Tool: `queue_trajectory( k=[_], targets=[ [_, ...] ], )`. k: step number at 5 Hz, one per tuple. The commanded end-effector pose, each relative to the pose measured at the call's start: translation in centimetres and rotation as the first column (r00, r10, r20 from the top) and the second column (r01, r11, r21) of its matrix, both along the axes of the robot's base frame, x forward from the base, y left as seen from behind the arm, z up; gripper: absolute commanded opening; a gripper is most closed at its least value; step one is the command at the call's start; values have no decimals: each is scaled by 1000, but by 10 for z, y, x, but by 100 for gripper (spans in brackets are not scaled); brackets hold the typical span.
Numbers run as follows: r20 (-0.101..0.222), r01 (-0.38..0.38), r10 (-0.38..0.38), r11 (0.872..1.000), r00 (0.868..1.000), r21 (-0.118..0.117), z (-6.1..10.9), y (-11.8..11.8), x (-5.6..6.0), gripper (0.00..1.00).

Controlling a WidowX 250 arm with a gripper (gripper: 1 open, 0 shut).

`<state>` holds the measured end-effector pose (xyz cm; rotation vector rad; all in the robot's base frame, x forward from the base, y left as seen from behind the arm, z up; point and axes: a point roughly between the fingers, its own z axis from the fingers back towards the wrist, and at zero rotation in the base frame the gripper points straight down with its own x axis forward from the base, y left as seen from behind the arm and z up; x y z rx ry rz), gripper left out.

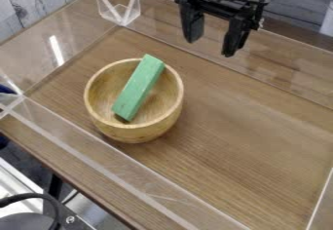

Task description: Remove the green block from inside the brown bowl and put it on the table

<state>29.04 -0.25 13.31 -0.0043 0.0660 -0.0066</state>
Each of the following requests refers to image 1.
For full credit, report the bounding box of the black cable loop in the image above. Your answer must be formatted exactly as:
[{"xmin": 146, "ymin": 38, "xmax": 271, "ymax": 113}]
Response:
[{"xmin": 0, "ymin": 192, "xmax": 65, "ymax": 230}]

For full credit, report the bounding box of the clear acrylic tray wall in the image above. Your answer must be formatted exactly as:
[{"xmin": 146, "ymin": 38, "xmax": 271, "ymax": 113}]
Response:
[{"xmin": 0, "ymin": 0, "xmax": 333, "ymax": 230}]

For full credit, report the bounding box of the brown wooden bowl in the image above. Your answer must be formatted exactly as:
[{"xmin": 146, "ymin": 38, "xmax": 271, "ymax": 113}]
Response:
[{"xmin": 83, "ymin": 55, "xmax": 185, "ymax": 143}]

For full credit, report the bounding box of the green rectangular block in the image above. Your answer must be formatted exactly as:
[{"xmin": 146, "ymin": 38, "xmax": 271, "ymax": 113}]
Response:
[{"xmin": 113, "ymin": 55, "xmax": 166, "ymax": 122}]

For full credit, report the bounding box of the black table leg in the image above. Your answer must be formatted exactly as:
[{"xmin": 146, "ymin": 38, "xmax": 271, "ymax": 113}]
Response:
[{"xmin": 49, "ymin": 174, "xmax": 65, "ymax": 199}]

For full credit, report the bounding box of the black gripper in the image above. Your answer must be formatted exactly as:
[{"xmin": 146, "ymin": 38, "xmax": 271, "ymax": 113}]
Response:
[{"xmin": 176, "ymin": 0, "xmax": 269, "ymax": 58}]

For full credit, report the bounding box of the black metal bracket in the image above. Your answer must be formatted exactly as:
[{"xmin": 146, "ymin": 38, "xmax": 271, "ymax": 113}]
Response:
[{"xmin": 55, "ymin": 194, "xmax": 97, "ymax": 230}]

